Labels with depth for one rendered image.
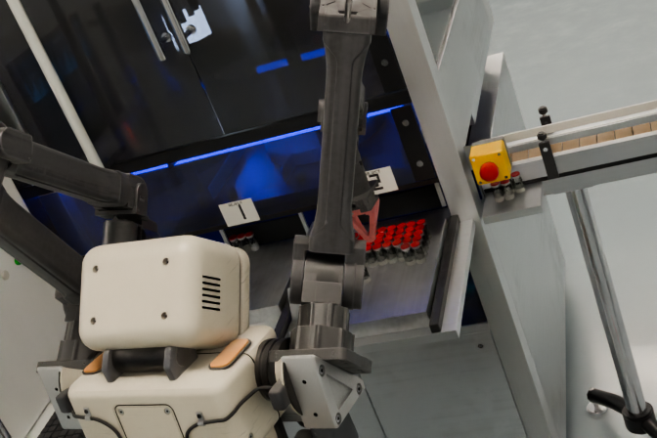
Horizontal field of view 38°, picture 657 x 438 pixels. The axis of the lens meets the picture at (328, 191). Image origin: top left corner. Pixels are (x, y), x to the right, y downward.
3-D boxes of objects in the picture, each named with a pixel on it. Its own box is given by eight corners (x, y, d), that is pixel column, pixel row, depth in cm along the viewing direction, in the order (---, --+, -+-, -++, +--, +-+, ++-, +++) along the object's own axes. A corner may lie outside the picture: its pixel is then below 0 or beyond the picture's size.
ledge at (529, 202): (488, 194, 223) (486, 186, 223) (544, 182, 219) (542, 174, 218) (484, 225, 212) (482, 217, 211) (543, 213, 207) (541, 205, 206)
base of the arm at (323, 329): (265, 362, 129) (343, 358, 123) (271, 303, 132) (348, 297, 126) (297, 375, 136) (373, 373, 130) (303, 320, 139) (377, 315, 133)
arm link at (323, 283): (299, 313, 130) (339, 316, 129) (306, 241, 133) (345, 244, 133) (301, 329, 138) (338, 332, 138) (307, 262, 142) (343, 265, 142)
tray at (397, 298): (340, 253, 219) (335, 240, 218) (450, 232, 210) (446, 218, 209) (306, 346, 190) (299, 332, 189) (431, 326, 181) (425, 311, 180)
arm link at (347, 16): (308, -15, 122) (387, -10, 122) (315, -20, 135) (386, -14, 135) (287, 313, 134) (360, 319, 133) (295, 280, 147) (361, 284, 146)
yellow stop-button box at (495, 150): (480, 170, 213) (470, 142, 210) (512, 163, 210) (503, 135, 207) (477, 187, 206) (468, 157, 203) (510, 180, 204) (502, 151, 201)
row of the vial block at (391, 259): (351, 266, 211) (343, 249, 210) (428, 251, 205) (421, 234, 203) (349, 272, 210) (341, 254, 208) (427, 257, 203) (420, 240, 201)
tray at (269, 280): (223, 253, 240) (218, 241, 239) (318, 234, 231) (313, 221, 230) (177, 337, 211) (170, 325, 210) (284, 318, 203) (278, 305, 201)
